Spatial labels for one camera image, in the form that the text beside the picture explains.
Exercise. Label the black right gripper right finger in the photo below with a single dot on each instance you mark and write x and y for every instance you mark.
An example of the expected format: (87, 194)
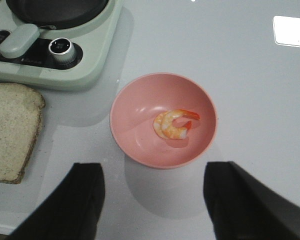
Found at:
(242, 208)

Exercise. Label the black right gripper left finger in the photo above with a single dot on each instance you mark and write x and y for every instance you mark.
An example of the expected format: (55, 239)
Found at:
(71, 211)

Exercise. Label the bread slice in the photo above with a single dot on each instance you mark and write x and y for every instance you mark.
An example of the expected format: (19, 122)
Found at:
(20, 124)

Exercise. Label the pink bowl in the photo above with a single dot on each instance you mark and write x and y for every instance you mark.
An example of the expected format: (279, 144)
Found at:
(140, 101)

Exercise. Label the green breakfast maker base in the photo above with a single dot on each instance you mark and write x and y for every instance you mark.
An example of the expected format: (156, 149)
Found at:
(25, 58)

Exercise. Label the right silver control knob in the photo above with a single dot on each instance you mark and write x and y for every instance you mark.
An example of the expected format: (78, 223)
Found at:
(62, 51)

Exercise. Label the black round frying pan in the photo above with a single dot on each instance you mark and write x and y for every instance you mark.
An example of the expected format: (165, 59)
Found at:
(62, 14)

